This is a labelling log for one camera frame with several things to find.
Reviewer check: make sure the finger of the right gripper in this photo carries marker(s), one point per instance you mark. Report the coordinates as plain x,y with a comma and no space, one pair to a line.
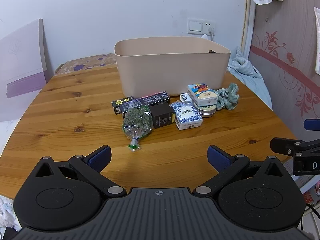
312,124
295,148

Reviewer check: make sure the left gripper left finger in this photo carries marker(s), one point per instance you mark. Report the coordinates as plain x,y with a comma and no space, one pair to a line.
88,168

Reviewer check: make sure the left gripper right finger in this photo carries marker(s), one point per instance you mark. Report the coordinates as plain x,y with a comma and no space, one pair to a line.
229,169

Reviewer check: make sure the round cream tin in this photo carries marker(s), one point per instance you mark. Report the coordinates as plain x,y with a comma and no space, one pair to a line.
205,111

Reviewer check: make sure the blue white porcelain pattern box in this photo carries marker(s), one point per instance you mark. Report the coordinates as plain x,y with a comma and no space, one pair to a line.
186,115

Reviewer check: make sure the green dried herb bag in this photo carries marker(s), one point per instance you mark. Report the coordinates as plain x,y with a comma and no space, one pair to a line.
137,124

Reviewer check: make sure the black star pattern box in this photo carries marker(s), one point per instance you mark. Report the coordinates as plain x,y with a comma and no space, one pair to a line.
119,103

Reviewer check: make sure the green fabric scrunchie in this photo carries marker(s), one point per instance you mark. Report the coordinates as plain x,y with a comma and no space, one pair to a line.
227,97

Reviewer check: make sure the colourful cartoon tin box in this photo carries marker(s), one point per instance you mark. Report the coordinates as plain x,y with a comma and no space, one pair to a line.
202,95

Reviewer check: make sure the small black box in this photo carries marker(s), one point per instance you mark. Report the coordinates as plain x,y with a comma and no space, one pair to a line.
162,115

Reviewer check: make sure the long dark printed box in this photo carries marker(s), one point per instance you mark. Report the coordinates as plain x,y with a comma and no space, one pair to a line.
149,100

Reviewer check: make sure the white small cardboard box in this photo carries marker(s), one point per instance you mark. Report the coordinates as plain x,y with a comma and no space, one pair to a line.
185,98

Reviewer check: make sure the floral patterned side cabinet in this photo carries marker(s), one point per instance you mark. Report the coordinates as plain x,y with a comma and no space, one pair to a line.
86,63

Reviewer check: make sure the white paper calendar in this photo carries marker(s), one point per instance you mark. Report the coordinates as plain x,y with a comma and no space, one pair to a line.
317,19

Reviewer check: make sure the lilac white board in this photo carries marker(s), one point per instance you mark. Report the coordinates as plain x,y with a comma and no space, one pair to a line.
23,69

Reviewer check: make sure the beige plastic storage bin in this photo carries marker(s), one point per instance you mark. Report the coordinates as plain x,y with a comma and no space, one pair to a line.
153,64

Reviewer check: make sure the white wall switch socket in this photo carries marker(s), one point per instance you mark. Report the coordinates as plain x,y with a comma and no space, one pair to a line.
200,27

